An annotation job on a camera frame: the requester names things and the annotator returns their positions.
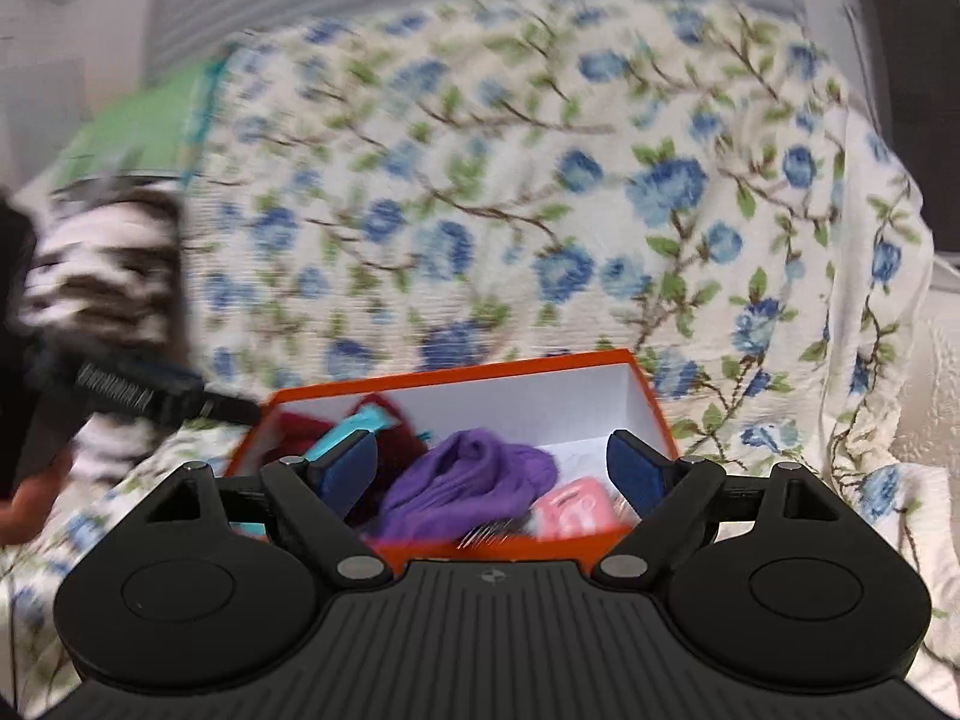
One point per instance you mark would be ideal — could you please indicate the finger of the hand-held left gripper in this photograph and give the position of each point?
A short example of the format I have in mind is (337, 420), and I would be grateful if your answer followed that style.
(150, 394)

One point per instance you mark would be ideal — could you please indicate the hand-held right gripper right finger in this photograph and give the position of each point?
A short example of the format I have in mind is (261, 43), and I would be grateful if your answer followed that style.
(634, 476)

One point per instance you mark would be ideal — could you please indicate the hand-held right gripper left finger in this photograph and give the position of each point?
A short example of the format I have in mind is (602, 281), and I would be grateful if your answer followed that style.
(349, 476)

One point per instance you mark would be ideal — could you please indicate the dark red knitted item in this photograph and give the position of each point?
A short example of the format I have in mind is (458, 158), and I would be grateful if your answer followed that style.
(397, 450)

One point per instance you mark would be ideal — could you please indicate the pink packet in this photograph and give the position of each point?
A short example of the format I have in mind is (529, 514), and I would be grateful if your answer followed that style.
(577, 506)

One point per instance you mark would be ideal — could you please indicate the purple knitted cloth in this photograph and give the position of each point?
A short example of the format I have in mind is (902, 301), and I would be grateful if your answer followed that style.
(472, 480)

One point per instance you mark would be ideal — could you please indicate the orange cardboard box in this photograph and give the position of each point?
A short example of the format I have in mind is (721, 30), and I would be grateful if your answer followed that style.
(480, 549)

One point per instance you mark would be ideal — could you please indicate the person's left hand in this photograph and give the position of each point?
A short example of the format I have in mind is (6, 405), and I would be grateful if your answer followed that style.
(34, 506)

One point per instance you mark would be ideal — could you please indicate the brown white striped fuzzy blanket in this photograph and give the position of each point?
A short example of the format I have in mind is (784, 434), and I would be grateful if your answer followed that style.
(105, 255)

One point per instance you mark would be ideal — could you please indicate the floral blanket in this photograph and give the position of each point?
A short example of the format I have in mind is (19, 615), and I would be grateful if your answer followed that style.
(525, 202)

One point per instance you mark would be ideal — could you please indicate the white textured cover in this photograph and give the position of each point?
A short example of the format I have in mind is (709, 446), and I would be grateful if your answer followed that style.
(937, 390)

